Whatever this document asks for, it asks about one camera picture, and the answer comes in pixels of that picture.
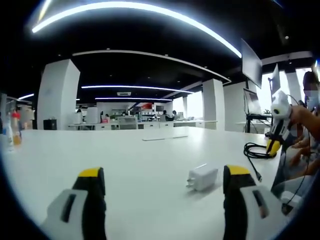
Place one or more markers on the person's grey trouser leg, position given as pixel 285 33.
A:
pixel 292 185

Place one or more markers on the small hanging dark monitor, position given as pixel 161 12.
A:
pixel 275 80

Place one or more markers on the long curved ceiling light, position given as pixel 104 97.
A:
pixel 140 6

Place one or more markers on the white worn device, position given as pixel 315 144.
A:
pixel 291 202

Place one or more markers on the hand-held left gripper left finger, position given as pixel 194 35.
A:
pixel 75 215

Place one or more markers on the open laptop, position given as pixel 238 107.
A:
pixel 252 101

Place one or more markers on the large hanging dark monitor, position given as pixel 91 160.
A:
pixel 251 63

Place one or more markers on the white blue bottle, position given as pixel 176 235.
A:
pixel 8 137

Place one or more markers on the medium ceiling light strip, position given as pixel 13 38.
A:
pixel 137 87

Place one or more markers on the bottle with orange drink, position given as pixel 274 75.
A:
pixel 16 136

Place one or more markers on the row of white office desks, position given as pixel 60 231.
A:
pixel 100 126

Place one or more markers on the short ceiling light strip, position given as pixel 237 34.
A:
pixel 132 98

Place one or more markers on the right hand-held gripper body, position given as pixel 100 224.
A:
pixel 281 107

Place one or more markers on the narrow white pillar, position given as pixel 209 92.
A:
pixel 213 105

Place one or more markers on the person's head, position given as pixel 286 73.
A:
pixel 310 78

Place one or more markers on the white desk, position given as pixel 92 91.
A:
pixel 137 165

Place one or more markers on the white charger adapter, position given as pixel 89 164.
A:
pixel 205 178

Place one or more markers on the person's right hand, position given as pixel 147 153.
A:
pixel 297 115

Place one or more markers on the black laptop stand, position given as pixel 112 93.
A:
pixel 257 115

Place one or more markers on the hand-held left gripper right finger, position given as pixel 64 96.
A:
pixel 247 215

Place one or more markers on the wide white pillar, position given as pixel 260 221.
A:
pixel 58 95

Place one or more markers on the ceiling air vent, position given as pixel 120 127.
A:
pixel 123 94

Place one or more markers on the black box cabinet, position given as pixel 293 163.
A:
pixel 50 125

